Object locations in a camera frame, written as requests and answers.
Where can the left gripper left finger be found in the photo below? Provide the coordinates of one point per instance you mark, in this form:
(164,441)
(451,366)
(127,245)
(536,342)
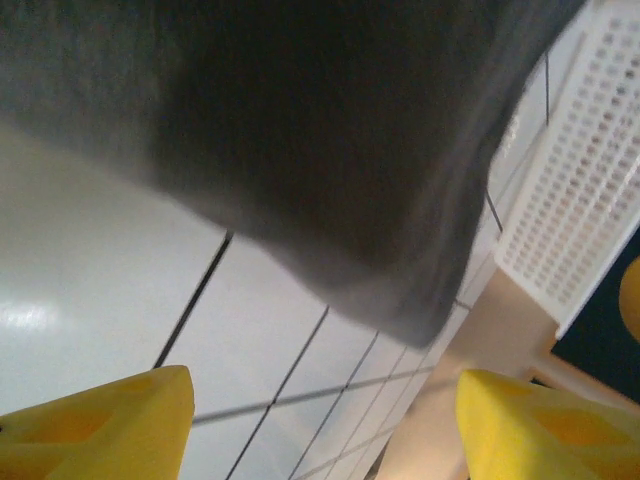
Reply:
(100,435)

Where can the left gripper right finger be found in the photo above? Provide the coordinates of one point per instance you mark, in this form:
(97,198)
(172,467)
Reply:
(540,435)

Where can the white perforated plastic basket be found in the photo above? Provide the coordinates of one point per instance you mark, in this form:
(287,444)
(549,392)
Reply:
(575,200)

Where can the dark grey t-shirt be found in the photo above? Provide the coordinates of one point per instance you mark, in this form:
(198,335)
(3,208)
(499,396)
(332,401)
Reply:
(300,150)

